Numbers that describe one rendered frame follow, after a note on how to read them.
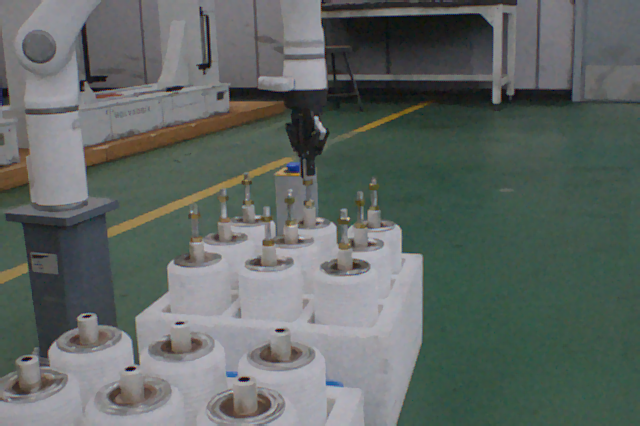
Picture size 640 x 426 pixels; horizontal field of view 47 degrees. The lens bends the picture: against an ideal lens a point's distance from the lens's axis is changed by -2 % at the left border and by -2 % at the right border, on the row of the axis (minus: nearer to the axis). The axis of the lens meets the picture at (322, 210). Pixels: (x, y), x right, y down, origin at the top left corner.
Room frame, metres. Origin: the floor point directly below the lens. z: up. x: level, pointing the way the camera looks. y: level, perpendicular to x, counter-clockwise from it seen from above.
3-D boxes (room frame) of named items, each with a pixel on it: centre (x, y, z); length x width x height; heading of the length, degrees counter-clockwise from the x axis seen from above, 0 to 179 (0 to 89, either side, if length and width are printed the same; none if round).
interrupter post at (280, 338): (0.75, 0.05, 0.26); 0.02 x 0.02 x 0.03
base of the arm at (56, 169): (1.31, 0.47, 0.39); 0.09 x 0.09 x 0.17; 67
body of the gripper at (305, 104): (1.31, 0.02, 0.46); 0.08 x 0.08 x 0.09
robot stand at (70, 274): (1.31, 0.47, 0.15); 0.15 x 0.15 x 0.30; 67
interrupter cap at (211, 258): (1.11, 0.20, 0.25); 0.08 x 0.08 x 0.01
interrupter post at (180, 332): (0.78, 0.16, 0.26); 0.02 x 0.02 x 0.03
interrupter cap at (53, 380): (0.70, 0.31, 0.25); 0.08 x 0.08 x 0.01
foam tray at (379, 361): (1.20, 0.05, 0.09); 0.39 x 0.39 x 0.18; 75
